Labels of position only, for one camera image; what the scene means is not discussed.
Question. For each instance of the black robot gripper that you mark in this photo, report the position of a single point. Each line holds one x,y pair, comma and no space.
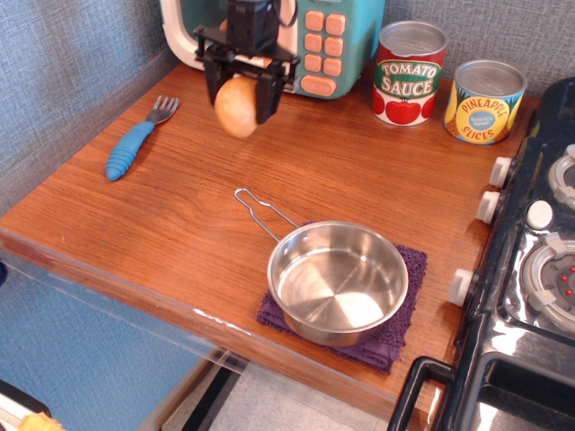
248,45

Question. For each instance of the orange toy chicken drumstick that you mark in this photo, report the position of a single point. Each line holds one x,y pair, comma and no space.
235,107

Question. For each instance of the teal toy microwave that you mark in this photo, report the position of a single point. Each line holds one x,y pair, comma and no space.
333,39

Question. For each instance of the tomato sauce can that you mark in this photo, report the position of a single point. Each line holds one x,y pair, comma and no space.
409,63

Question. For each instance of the small steel saucepan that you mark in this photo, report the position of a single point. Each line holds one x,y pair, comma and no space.
337,283

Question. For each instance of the pineapple slices can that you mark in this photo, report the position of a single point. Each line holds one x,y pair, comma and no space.
484,100

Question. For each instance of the white stove knob rear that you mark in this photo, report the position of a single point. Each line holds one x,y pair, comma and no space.
500,171

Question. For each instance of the white stove knob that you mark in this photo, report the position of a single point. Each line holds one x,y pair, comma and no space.
460,285
500,171
487,206

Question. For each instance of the white stove knob middle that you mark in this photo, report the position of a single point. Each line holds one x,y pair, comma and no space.
487,206

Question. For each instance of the white stove knob front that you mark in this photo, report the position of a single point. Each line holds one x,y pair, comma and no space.
460,285

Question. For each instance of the black toy stove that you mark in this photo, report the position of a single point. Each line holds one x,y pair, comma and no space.
515,343

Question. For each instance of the blue handled toy fork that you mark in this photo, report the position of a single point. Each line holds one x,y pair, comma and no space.
125,151

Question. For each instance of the black oven door handle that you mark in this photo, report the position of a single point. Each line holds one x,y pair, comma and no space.
423,369

